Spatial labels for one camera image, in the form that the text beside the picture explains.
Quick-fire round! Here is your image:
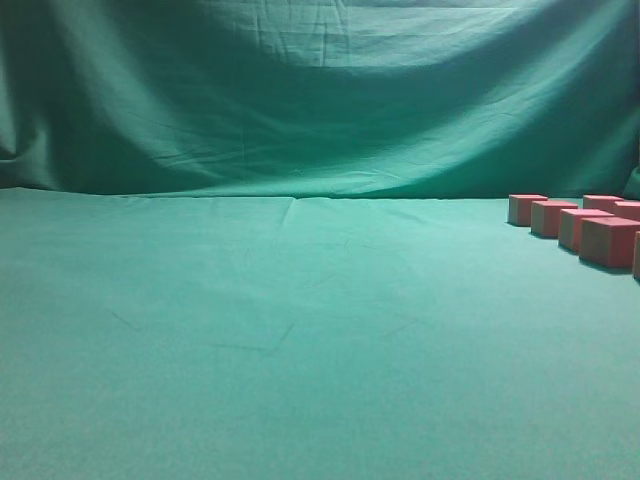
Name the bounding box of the pink cube column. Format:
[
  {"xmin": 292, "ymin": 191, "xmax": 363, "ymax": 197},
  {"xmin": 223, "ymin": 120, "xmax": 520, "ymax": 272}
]
[
  {"xmin": 579, "ymin": 217, "xmax": 639, "ymax": 269},
  {"xmin": 507, "ymin": 194, "xmax": 547, "ymax": 227},
  {"xmin": 530, "ymin": 200, "xmax": 579, "ymax": 238},
  {"xmin": 614, "ymin": 200, "xmax": 640, "ymax": 221},
  {"xmin": 558, "ymin": 208, "xmax": 613, "ymax": 253},
  {"xmin": 582, "ymin": 194, "xmax": 623, "ymax": 214}
]

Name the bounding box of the pink cube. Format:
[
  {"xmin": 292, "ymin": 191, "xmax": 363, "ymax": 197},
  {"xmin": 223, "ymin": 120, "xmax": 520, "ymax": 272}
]
[{"xmin": 632, "ymin": 231, "xmax": 640, "ymax": 281}]

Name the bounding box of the green cloth backdrop and cover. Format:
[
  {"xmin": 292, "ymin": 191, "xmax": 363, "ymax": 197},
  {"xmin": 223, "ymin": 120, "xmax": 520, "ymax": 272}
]
[{"xmin": 1, "ymin": 1, "xmax": 639, "ymax": 479}]

